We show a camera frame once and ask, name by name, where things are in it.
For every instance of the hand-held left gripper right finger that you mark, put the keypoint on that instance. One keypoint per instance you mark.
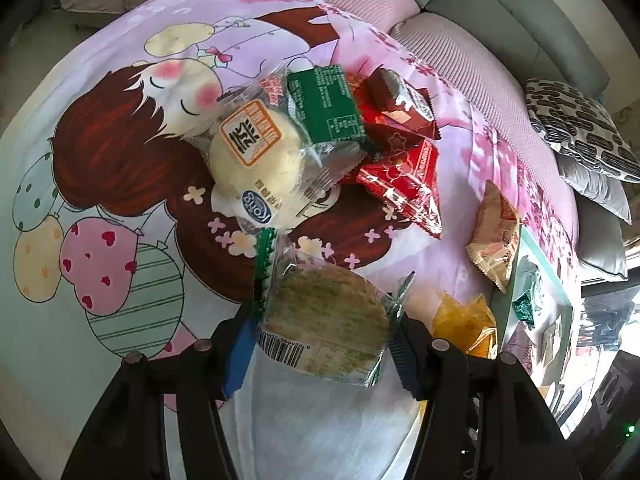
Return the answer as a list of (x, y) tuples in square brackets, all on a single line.
[(405, 360)]

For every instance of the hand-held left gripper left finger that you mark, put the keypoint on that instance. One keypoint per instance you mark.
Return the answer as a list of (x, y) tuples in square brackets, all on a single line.
[(237, 355)]

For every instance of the green clear pastry packet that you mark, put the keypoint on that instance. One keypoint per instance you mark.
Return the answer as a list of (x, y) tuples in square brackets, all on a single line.
[(325, 320)]

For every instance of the teal shallow cardboard box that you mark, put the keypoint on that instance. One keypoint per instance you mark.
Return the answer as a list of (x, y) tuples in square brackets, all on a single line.
[(550, 300)]

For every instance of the red gold patterned packet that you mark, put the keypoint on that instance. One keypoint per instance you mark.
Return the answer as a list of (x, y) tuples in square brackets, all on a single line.
[(405, 185)]

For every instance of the brown snack packet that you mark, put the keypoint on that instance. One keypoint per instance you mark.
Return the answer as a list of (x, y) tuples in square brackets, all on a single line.
[(400, 95)]

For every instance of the orange snack packet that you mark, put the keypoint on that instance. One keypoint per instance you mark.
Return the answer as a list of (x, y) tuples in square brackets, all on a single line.
[(465, 325)]

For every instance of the green foil packet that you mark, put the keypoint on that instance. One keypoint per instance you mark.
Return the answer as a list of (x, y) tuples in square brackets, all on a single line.
[(525, 307)]

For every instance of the beige snack packet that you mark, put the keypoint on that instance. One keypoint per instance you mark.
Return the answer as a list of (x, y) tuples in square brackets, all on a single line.
[(492, 245)]

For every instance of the clear round bun packet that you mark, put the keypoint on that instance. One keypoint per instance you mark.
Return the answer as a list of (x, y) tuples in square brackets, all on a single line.
[(255, 160)]

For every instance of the red flower print packet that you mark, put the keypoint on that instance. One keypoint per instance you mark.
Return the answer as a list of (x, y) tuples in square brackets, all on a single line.
[(395, 142)]

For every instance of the cartoon printed blanket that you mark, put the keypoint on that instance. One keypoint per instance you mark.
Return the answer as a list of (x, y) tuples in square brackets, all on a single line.
[(125, 160)]

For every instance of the grey pillow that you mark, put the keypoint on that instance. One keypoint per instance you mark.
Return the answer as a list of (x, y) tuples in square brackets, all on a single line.
[(595, 185)]

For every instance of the green snack packet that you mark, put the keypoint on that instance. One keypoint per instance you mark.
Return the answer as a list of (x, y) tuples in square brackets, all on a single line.
[(325, 105)]

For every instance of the black white patterned pillow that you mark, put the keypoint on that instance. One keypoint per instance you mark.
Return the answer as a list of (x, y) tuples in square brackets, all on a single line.
[(580, 125)]

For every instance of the grey-green sofa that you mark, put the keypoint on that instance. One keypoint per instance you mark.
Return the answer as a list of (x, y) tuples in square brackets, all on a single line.
[(525, 10)]

